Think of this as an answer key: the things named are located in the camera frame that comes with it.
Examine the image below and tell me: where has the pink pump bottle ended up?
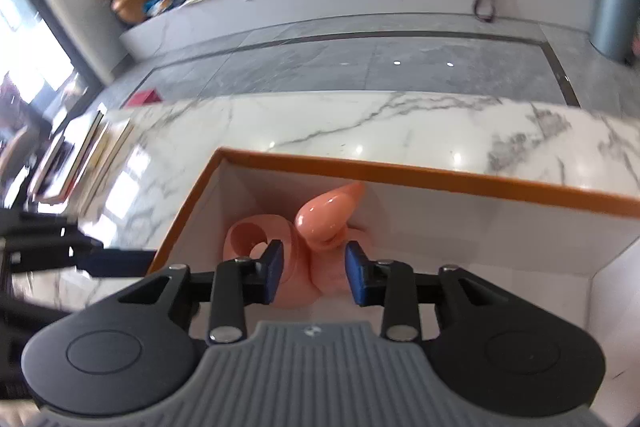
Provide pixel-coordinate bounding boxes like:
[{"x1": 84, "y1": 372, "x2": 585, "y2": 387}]
[{"x1": 282, "y1": 181, "x2": 368, "y2": 310}]

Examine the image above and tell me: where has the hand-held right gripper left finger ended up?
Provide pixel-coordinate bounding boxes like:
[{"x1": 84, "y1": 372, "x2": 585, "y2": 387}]
[{"x1": 115, "y1": 239, "x2": 285, "y2": 343}]

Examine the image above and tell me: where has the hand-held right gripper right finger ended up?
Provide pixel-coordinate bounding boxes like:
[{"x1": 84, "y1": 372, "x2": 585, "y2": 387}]
[{"x1": 345, "y1": 241, "x2": 506, "y2": 342}]

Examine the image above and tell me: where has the red flat packet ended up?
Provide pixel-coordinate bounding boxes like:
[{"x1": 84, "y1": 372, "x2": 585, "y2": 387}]
[{"x1": 124, "y1": 89, "x2": 163, "y2": 108}]

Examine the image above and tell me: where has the orange-rimmed white cardboard box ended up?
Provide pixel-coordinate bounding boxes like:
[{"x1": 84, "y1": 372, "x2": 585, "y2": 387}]
[{"x1": 147, "y1": 147, "x2": 640, "y2": 408}]

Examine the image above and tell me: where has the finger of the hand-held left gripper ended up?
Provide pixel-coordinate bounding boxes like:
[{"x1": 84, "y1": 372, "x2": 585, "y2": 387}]
[{"x1": 0, "y1": 209, "x2": 157, "y2": 279}]

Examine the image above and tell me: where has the pink toothbrush holder cup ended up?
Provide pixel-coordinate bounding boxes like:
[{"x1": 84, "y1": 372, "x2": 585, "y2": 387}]
[{"x1": 223, "y1": 217, "x2": 302, "y2": 308}]

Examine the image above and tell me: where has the gold round vase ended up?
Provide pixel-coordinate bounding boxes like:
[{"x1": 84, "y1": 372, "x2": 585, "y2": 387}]
[{"x1": 111, "y1": 0, "x2": 152, "y2": 26}]

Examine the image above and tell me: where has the stack of books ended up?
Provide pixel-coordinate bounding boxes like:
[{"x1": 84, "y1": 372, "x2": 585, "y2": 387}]
[{"x1": 29, "y1": 106, "x2": 135, "y2": 208}]

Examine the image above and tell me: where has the grey metal trash can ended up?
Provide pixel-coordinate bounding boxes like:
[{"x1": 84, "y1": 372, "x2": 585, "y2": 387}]
[{"x1": 589, "y1": 0, "x2": 640, "y2": 64}]

